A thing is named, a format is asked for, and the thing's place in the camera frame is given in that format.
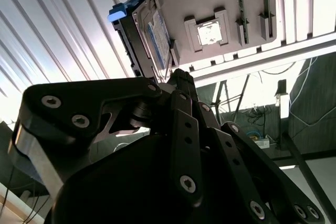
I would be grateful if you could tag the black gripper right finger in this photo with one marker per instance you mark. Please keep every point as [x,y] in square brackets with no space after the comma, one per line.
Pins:
[236,150]

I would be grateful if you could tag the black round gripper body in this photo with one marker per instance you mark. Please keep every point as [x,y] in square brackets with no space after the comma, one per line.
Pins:
[118,187]

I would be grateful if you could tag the hard disk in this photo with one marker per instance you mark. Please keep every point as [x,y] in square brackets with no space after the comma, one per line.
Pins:
[141,37]

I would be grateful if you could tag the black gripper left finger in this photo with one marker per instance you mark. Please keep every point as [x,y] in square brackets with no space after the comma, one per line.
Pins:
[78,98]

